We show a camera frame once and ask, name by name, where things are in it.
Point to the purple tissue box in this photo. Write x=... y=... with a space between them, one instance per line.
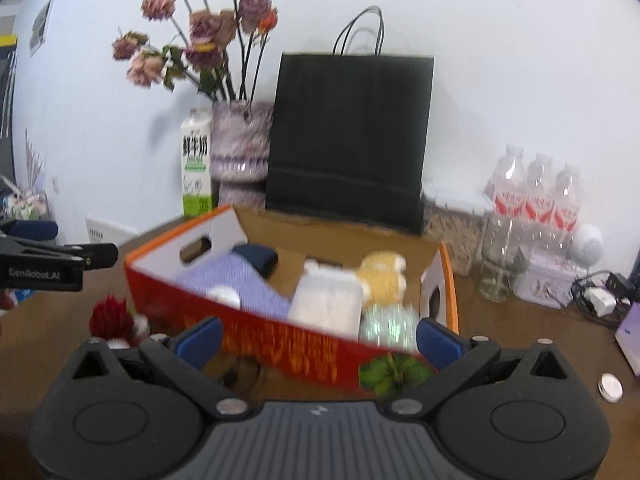
x=628 y=338

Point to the white lidded plastic jar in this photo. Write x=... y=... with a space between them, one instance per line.
x=328 y=300

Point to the small white round lid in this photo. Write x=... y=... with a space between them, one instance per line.
x=226 y=295

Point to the white charger with cables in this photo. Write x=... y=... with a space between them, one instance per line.
x=603 y=297

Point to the white round speaker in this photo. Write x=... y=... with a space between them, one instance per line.
x=586 y=246

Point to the dried pink rose bouquet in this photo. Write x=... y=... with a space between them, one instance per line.
x=218 y=52

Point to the purple ceramic vase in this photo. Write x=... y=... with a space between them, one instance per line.
x=240 y=151

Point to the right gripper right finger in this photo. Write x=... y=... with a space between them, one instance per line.
x=460 y=364

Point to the white floral tin box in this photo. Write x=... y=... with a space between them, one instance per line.
x=546 y=279

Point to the red artificial rose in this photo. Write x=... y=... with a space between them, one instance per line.
x=113 y=322

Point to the yellow white plush toy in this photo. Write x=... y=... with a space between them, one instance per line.
x=381 y=275

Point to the red orange cardboard box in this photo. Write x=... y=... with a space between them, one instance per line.
x=152 y=269

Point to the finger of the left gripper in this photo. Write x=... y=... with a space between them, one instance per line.
x=30 y=229
x=85 y=257

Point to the left water bottle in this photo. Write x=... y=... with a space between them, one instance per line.
x=506 y=186

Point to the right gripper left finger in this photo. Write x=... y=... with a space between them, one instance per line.
x=180 y=360

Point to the middle water bottle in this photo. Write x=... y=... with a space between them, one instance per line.
x=539 y=202

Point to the dark blue case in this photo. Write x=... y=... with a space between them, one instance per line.
x=263 y=259

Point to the shiny green packet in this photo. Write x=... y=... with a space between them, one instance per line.
x=392 y=327

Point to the wall poster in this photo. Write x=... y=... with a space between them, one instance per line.
x=40 y=27

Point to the water bottle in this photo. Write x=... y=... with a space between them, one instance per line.
x=567 y=200
x=506 y=186
x=539 y=202

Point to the empty clear glass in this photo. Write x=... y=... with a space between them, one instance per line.
x=499 y=261

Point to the right water bottle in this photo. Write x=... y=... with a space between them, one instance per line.
x=567 y=200

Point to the black paper shopping bag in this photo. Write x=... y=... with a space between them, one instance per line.
x=348 y=136

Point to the wire rack with items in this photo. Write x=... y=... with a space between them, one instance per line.
x=23 y=205

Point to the white booklet against wall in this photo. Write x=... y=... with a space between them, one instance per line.
x=103 y=231

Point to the clear container with pellets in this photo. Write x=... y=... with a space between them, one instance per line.
x=457 y=220

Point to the silver round coin tin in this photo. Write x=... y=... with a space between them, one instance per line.
x=610 y=388

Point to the white green milk carton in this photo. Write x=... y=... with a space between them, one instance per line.
x=197 y=186

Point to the purple towel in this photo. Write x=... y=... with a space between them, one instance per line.
x=257 y=296

